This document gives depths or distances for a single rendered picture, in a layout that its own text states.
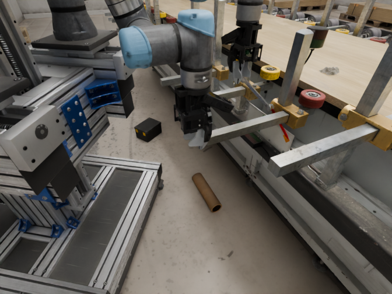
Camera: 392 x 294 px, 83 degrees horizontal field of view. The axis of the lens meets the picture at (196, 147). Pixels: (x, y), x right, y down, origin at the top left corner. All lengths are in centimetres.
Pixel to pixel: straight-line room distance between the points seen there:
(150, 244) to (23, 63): 105
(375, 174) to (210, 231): 89
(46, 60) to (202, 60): 73
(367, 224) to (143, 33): 74
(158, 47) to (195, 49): 8
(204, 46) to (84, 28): 58
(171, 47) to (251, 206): 127
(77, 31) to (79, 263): 97
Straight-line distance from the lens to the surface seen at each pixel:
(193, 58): 50
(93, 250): 125
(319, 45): 80
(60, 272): 126
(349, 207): 81
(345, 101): 89
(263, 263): 141
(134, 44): 46
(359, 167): 100
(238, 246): 142
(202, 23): 48
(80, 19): 98
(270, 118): 77
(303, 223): 140
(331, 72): 109
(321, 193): 81
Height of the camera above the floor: 126
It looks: 40 degrees down
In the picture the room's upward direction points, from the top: straight up
